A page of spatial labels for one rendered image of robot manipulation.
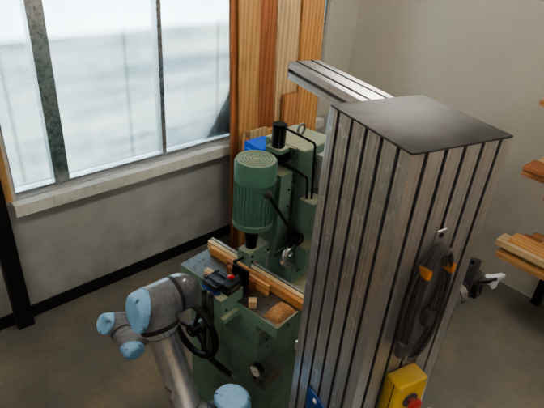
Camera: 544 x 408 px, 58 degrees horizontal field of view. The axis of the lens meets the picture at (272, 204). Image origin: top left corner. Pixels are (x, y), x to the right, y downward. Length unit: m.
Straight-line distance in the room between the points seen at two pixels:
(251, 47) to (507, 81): 1.77
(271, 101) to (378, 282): 2.85
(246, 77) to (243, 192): 1.62
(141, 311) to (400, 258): 0.76
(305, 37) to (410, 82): 0.95
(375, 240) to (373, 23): 3.49
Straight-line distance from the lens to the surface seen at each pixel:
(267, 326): 2.09
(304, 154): 2.04
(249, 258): 2.15
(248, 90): 3.49
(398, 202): 0.88
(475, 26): 3.88
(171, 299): 1.45
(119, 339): 1.84
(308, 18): 3.79
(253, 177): 1.90
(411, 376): 1.22
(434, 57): 4.04
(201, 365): 2.67
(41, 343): 3.40
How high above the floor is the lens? 2.35
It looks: 31 degrees down
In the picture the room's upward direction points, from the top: 5 degrees clockwise
